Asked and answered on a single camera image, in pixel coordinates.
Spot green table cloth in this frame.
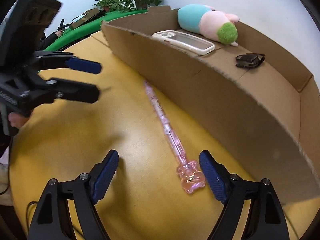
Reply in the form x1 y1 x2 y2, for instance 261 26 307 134
45 9 147 51

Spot pink teal plush pig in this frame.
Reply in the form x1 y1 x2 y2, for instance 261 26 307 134
177 4 240 47

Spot small potted green plant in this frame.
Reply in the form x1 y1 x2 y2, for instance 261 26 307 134
93 0 120 12

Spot cardboard tissue box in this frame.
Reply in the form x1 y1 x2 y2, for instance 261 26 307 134
69 8 100 29

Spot clear white phone case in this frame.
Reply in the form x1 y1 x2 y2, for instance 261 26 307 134
152 30 215 56

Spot person's left hand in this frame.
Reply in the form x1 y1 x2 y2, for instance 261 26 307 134
8 112 30 129

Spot black sunglasses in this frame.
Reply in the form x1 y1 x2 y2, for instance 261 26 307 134
235 53 265 69

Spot pink bear-topped pen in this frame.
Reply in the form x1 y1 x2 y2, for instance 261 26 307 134
144 81 206 194

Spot brown cardboard box tray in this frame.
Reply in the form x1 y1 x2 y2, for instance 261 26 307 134
101 5 319 203

